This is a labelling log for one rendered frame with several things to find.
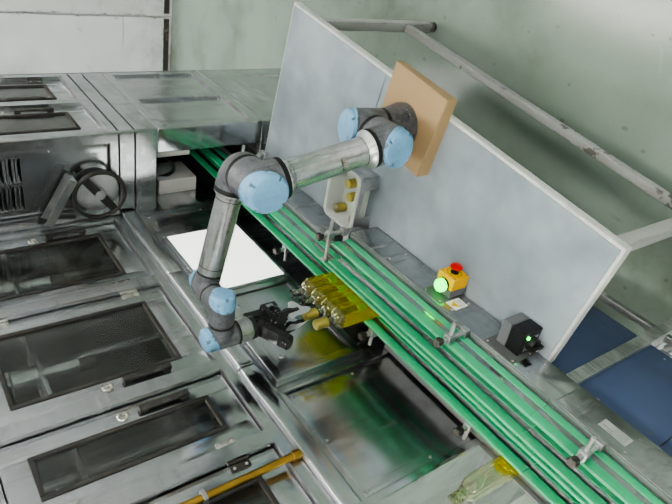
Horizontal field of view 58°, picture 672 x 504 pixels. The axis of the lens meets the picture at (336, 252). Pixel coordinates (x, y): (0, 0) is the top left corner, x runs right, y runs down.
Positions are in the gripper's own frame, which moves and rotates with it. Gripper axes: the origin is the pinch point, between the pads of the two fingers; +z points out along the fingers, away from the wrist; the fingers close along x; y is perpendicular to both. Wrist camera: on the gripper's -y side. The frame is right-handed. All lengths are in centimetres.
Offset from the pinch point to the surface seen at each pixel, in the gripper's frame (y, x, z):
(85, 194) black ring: 103, 2, -38
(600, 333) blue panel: -59, -14, 71
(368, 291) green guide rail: -4.1, -6.6, 20.8
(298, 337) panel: 3.5, 12.4, 0.9
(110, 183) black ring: 103, -1, -28
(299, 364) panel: -7.8, 12.3, -6.0
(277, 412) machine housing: -21.7, 12.6, -22.5
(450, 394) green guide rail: -46, 3, 22
